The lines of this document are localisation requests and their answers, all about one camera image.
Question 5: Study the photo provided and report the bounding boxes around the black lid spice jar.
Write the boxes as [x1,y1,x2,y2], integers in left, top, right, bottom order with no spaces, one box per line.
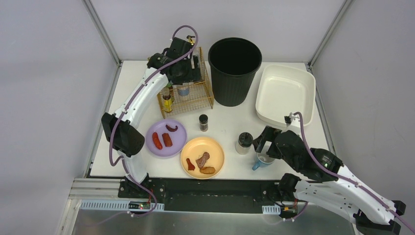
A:
[235,132,253,155]

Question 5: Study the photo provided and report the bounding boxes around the gold wire basket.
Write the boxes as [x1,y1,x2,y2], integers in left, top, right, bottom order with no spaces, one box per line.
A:
[157,47,214,118]

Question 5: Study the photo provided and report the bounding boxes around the small yellow label bottle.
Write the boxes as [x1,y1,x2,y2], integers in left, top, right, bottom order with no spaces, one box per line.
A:
[161,87,173,113]

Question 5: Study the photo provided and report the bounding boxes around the small black spice jar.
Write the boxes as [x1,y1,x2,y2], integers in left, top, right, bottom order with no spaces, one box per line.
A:
[199,114,208,132]

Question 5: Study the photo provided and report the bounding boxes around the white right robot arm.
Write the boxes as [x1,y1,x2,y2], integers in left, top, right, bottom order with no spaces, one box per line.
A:
[253,126,406,235]

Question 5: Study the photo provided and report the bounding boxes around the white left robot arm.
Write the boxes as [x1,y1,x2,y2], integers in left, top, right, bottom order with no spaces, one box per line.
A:
[101,36,198,166]

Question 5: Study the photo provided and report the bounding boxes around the blue mug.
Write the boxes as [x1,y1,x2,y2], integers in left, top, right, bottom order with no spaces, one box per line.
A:
[252,153,275,171]

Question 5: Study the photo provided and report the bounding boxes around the white square tub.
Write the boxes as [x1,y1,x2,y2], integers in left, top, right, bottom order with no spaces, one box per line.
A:
[255,64,316,127]

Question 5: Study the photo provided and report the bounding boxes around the black ribbed trash bin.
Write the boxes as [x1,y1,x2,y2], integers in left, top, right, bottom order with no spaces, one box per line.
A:
[208,37,262,107]

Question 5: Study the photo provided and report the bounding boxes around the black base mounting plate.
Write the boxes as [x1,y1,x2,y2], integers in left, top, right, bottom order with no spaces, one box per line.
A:
[118,177,299,218]

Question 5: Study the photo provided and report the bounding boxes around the orange plate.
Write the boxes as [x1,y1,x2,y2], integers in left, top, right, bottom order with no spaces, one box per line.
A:
[180,137,225,180]

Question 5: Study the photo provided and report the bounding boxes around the dark octopus tentacle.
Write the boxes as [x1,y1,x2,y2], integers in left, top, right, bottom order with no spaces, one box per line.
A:
[165,124,179,132]

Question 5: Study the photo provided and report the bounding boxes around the orange fried patty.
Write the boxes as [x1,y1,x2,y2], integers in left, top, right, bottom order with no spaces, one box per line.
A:
[200,166,216,175]

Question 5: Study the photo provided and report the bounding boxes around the brown meat slice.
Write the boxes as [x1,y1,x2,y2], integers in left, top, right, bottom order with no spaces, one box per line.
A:
[195,152,210,169]

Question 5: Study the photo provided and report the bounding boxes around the purple plate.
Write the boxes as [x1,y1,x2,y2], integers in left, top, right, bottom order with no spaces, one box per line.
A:
[145,119,187,158]

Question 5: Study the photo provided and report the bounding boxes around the red sausage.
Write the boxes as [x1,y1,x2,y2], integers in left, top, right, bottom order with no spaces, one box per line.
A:
[152,132,163,150]

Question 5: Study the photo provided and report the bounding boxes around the brown sausage piece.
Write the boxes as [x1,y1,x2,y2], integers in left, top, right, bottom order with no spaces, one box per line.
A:
[162,133,173,147]

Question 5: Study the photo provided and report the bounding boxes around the red chicken drumstick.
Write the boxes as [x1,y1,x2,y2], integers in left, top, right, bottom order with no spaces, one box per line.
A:
[186,158,195,171]

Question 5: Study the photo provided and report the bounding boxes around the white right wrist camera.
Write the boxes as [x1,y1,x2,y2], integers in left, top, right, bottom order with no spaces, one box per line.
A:
[282,112,303,135]

